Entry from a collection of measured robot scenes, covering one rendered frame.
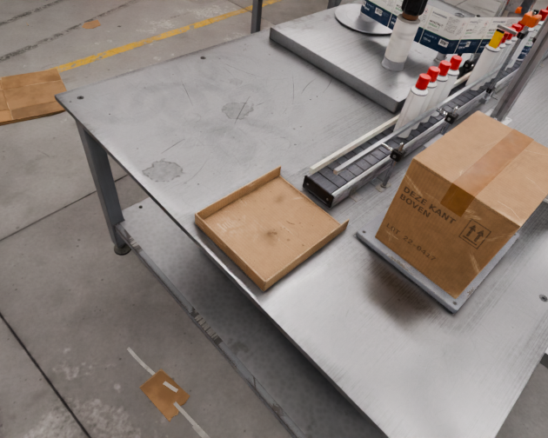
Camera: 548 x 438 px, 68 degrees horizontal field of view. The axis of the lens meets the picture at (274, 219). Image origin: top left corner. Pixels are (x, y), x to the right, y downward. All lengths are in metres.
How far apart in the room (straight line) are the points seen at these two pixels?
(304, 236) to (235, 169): 0.30
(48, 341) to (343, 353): 1.31
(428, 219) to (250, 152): 0.58
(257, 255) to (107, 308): 1.06
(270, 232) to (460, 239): 0.44
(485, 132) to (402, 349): 0.53
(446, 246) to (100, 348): 1.38
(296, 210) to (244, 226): 0.15
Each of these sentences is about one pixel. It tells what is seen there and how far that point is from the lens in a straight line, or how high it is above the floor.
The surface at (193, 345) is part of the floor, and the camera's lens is 1.79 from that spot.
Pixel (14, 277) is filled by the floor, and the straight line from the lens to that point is 2.13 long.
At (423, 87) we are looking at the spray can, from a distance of 1.29.
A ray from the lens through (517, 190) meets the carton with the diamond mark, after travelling 0.95.
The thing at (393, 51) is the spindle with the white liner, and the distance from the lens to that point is 1.72.
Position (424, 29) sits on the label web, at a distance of 1.91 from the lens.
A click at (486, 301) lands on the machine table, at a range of 1.12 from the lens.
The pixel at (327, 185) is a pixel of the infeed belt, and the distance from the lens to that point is 1.12.
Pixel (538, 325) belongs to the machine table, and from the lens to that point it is 1.16.
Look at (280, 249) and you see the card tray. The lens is 1.01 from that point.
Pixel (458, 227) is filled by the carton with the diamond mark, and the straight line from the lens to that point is 0.93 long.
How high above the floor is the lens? 1.64
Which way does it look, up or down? 49 degrees down
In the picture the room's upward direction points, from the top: 10 degrees clockwise
